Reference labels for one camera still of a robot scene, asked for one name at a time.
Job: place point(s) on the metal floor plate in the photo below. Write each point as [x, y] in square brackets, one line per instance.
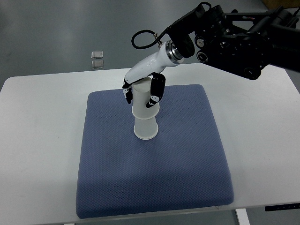
[97, 54]
[97, 64]

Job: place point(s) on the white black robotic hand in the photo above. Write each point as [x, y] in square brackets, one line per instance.
[153, 65]

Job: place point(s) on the brown cardboard box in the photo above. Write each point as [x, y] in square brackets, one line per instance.
[272, 4]

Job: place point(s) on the black table control panel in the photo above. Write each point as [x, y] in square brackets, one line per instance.
[282, 207]

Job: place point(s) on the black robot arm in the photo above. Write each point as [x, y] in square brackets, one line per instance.
[239, 43]

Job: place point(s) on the blue grey cushion mat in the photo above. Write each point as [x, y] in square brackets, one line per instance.
[183, 167]

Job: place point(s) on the upper metal floor plate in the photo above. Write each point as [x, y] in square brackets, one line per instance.
[97, 54]

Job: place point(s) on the lower metal floor plate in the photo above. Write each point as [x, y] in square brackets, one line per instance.
[97, 64]

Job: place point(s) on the white table leg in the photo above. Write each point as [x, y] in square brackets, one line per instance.
[242, 217]

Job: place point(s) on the white paper cup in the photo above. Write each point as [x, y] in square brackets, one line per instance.
[141, 96]
[145, 129]

